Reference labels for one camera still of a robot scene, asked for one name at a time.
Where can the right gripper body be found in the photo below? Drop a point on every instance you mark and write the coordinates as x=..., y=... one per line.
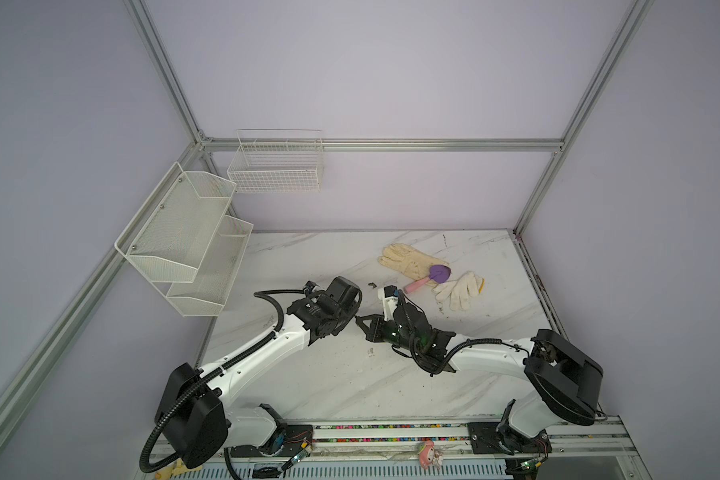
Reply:
x=386, y=331

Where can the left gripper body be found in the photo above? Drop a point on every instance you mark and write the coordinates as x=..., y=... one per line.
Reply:
x=345, y=318

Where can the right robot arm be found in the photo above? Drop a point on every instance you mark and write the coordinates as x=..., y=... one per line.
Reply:
x=565, y=382

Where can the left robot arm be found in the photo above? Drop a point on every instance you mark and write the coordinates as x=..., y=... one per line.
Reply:
x=195, y=418

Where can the white knit glove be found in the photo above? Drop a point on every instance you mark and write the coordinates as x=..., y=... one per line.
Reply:
x=459, y=293

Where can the cream leather glove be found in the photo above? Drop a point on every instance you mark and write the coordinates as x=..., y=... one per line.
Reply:
x=408, y=261

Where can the pink toy figure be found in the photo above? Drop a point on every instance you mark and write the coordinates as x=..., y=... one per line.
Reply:
x=429, y=456

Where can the white mesh two-tier shelf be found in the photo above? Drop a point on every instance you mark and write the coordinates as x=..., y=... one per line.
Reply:
x=185, y=242

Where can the yellow toy figure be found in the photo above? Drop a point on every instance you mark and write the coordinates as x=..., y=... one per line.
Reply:
x=173, y=470

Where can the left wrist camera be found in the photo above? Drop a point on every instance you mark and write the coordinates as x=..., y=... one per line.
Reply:
x=309, y=288

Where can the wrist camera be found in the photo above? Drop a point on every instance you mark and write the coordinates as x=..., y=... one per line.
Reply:
x=309, y=288
x=389, y=297

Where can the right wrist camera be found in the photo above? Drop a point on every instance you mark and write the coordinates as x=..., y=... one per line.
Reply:
x=389, y=297

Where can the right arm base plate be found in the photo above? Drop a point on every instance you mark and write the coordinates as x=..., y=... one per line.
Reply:
x=491, y=438

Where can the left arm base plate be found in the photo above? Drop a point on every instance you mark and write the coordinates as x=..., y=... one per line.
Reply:
x=287, y=442

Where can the white wire basket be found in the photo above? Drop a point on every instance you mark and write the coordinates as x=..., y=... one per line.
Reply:
x=277, y=161

